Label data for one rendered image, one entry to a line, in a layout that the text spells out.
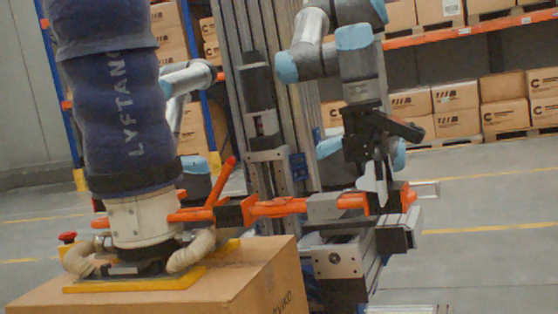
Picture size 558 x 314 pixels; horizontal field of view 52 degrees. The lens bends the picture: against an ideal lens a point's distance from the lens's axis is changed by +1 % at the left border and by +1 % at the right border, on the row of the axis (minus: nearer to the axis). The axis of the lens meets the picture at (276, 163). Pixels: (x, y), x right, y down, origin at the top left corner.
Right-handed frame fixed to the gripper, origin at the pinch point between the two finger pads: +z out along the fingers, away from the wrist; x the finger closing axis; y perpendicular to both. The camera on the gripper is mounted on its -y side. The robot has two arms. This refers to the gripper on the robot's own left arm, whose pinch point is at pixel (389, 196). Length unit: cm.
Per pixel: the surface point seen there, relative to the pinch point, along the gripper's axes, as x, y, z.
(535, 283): -234, -29, 118
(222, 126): -768, 425, 38
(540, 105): -711, -69, 72
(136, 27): 3, 49, -45
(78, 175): -679, 677, 78
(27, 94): -816, 877, -86
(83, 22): 11, 57, -47
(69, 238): -48, 130, 16
